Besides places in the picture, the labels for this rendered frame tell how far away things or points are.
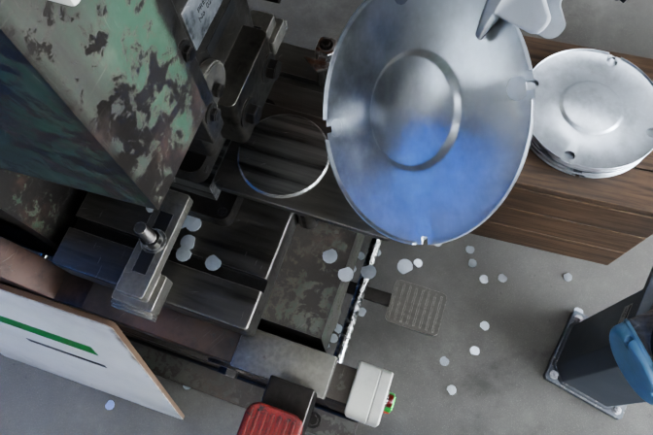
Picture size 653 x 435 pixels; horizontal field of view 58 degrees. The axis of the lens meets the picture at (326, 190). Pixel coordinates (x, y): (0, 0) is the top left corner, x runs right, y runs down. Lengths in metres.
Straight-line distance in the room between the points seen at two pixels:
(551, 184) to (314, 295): 0.63
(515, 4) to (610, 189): 0.82
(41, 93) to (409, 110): 0.40
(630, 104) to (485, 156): 0.83
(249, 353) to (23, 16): 0.64
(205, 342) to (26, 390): 0.86
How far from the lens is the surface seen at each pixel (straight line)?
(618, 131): 1.35
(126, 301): 0.82
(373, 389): 0.86
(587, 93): 1.36
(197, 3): 0.55
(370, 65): 0.69
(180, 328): 0.91
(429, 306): 1.36
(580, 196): 1.31
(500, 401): 1.52
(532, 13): 0.55
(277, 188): 0.76
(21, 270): 0.98
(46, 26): 0.32
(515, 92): 0.57
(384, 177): 0.68
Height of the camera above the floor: 1.48
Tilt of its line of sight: 67 degrees down
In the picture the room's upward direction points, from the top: 7 degrees counter-clockwise
